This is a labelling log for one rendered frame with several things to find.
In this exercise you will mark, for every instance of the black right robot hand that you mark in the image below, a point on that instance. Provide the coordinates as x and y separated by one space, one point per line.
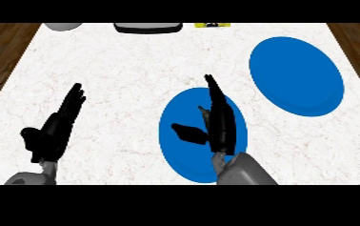
220 125

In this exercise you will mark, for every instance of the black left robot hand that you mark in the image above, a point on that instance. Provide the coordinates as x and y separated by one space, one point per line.
56 128

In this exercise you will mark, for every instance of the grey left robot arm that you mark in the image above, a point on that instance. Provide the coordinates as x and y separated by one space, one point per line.
35 175

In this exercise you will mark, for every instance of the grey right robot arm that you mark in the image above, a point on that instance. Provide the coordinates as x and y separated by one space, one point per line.
240 171

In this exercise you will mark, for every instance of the large blue plate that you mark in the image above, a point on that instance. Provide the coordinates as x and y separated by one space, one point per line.
199 160

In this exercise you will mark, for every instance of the yellow and black object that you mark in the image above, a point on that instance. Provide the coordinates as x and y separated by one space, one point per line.
212 25

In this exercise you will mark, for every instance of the grey round bowl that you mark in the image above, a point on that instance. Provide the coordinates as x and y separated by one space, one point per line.
62 26

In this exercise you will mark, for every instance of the black and grey tray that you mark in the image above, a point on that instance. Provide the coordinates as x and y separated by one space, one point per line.
147 27

